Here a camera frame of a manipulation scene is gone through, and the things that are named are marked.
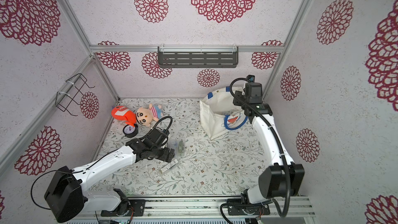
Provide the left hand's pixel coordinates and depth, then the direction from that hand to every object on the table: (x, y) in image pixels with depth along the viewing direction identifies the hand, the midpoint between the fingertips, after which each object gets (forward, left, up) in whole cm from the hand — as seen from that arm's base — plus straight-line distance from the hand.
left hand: (167, 154), depth 83 cm
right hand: (+23, -39, +24) cm, 51 cm away
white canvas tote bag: (+18, -28, +13) cm, 36 cm away
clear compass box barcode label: (-4, 0, -6) cm, 7 cm away
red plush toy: (+29, +34, 0) cm, 45 cm away
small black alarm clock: (+18, +27, -5) cm, 33 cm away
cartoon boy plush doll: (+26, +17, -1) cm, 31 cm away
